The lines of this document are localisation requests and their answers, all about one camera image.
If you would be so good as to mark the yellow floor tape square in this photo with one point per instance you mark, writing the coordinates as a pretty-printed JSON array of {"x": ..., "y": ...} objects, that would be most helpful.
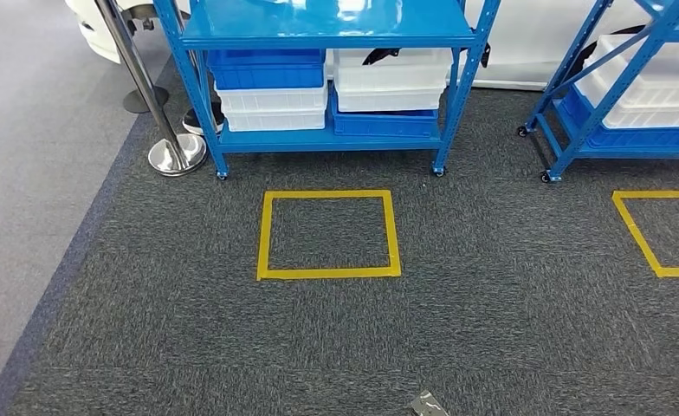
[
  {"x": 632, "y": 229},
  {"x": 265, "y": 241}
]

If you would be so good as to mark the stanchion with chrome base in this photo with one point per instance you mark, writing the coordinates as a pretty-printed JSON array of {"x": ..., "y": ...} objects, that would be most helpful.
[{"x": 176, "y": 155}]

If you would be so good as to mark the blue metal shelf rack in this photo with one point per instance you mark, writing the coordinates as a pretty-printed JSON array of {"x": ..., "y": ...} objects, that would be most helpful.
[
  {"x": 328, "y": 26},
  {"x": 609, "y": 97}
]

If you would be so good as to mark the black round base stand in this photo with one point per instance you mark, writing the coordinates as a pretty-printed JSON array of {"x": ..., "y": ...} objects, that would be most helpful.
[{"x": 144, "y": 100}]

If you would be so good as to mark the white car with red stripe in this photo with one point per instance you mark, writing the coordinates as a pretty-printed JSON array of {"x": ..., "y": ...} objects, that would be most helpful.
[{"x": 517, "y": 46}]

